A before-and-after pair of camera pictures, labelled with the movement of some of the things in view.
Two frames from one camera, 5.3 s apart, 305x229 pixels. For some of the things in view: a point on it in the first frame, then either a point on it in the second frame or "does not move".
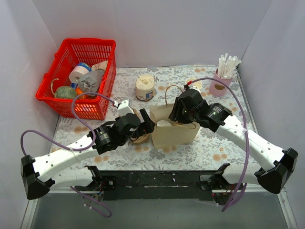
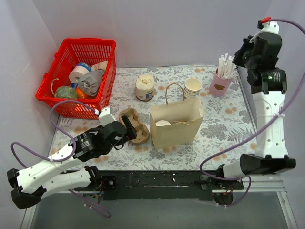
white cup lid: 163,123 does not move
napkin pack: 145,87 does not move
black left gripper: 145,126 → 128,129
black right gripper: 179,114 → 241,51
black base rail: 152,185 does not move
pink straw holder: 217,88 does not move
